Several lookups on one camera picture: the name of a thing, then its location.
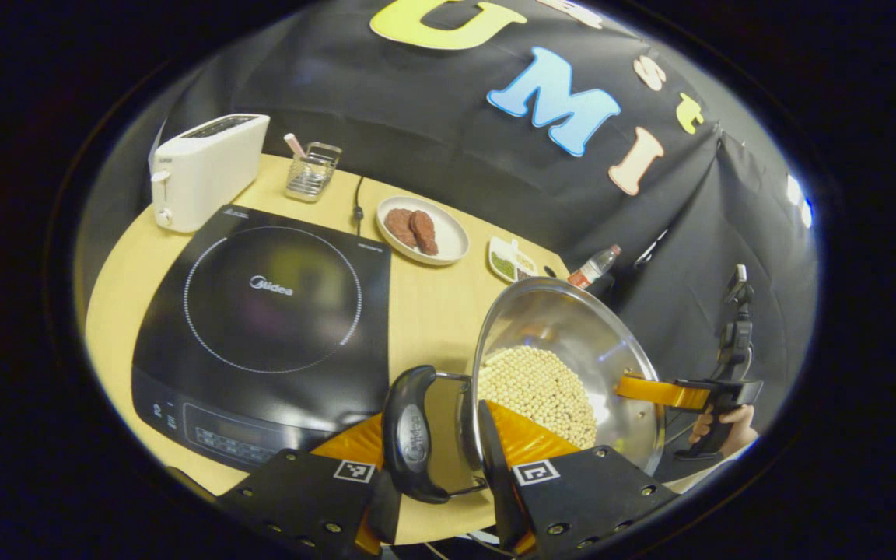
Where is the white divided dish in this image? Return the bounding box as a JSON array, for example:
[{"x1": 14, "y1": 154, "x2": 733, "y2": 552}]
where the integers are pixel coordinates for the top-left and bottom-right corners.
[{"x1": 488, "y1": 236, "x2": 540, "y2": 284}]

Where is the white round plate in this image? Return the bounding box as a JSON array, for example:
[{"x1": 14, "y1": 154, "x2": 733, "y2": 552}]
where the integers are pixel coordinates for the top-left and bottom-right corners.
[{"x1": 376, "y1": 195, "x2": 471, "y2": 267}]

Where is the clear bottle with red label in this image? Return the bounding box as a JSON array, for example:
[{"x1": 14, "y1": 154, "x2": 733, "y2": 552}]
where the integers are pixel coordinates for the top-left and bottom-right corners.
[{"x1": 568, "y1": 244, "x2": 622, "y2": 289}]

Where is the steel pot with black handles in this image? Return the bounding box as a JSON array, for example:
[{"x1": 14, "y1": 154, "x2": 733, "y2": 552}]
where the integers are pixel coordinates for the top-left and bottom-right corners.
[{"x1": 382, "y1": 277, "x2": 667, "y2": 505}]

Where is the white toaster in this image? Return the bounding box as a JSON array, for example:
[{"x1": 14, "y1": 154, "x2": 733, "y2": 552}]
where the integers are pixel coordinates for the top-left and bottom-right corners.
[{"x1": 149, "y1": 114, "x2": 271, "y2": 233}]

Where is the brown meat patty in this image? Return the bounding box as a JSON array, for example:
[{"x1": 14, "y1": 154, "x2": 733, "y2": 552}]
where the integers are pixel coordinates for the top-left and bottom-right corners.
[
  {"x1": 384, "y1": 208, "x2": 418, "y2": 249},
  {"x1": 409, "y1": 210, "x2": 439, "y2": 257}
]

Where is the clear wire utensil holder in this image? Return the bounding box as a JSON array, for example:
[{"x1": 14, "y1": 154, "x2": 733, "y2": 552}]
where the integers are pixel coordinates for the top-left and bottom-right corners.
[{"x1": 285, "y1": 142, "x2": 343, "y2": 203}]

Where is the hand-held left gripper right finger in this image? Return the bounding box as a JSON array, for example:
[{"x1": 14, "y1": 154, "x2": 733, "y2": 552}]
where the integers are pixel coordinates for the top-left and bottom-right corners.
[{"x1": 478, "y1": 399, "x2": 678, "y2": 557}]

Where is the black induction cooktop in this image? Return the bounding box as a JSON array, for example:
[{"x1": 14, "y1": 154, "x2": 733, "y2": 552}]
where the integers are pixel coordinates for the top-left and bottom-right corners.
[{"x1": 131, "y1": 204, "x2": 393, "y2": 473}]

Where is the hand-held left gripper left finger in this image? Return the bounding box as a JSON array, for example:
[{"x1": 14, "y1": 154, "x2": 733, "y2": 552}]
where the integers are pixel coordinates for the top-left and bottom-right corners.
[{"x1": 219, "y1": 412, "x2": 402, "y2": 557}]

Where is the pile of soybeans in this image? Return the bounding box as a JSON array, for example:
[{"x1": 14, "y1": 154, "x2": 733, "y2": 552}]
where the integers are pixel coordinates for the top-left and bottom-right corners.
[{"x1": 479, "y1": 346, "x2": 598, "y2": 450}]

